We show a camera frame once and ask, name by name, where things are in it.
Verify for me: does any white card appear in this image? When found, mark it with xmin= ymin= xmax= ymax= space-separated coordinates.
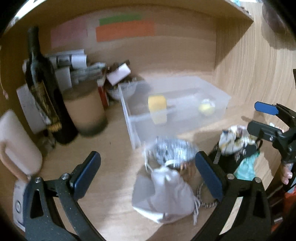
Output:
xmin=106 ymin=63 xmax=131 ymax=86

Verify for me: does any clear plastic bin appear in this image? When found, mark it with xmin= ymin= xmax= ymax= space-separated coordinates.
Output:
xmin=121 ymin=76 xmax=231 ymax=150

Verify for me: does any yellow plush ball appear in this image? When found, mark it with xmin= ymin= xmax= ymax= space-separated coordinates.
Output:
xmin=198 ymin=99 xmax=216 ymax=115

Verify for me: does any dark wine bottle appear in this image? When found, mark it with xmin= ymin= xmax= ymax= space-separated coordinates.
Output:
xmin=25 ymin=26 xmax=78 ymax=145

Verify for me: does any pink sticky note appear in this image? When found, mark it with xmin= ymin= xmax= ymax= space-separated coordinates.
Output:
xmin=50 ymin=17 xmax=88 ymax=48

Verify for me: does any brown hanging bag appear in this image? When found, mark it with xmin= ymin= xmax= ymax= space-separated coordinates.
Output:
xmin=262 ymin=0 xmax=295 ymax=34

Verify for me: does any red small box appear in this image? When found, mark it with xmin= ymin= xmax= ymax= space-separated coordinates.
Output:
xmin=98 ymin=86 xmax=109 ymax=109

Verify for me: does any wooden shelf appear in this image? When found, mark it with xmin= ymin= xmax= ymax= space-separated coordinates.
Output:
xmin=16 ymin=0 xmax=253 ymax=25

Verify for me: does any stack of papers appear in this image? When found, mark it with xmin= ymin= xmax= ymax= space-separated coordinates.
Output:
xmin=70 ymin=62 xmax=106 ymax=82

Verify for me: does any orange sticky note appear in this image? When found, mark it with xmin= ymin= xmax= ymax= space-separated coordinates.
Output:
xmin=96 ymin=20 xmax=156 ymax=42

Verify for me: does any yellow green sponge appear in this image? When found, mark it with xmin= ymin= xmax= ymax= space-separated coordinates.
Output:
xmin=148 ymin=95 xmax=167 ymax=125

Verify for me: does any white blue box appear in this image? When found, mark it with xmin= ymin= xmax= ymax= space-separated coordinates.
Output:
xmin=13 ymin=180 xmax=28 ymax=232

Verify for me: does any floral fabric scrunchie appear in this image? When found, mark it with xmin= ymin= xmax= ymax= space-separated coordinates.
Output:
xmin=218 ymin=126 xmax=256 ymax=156

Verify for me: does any green sticky note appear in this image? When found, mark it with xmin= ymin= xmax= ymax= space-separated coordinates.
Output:
xmin=99 ymin=14 xmax=142 ymax=26

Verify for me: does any black white patterned cloth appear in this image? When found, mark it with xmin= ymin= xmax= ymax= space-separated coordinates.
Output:
xmin=196 ymin=143 xmax=263 ymax=209

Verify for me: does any white bowl of coins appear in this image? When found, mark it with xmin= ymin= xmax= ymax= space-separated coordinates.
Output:
xmin=106 ymin=81 xmax=137 ymax=101

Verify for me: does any white drawstring pouch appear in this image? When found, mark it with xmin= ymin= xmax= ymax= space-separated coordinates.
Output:
xmin=132 ymin=167 xmax=200 ymax=225

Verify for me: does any person's right hand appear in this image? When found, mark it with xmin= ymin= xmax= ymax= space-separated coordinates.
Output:
xmin=280 ymin=163 xmax=293 ymax=185

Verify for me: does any brown cardboard canister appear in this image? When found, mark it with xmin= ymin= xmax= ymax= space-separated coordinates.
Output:
xmin=63 ymin=80 xmax=108 ymax=137

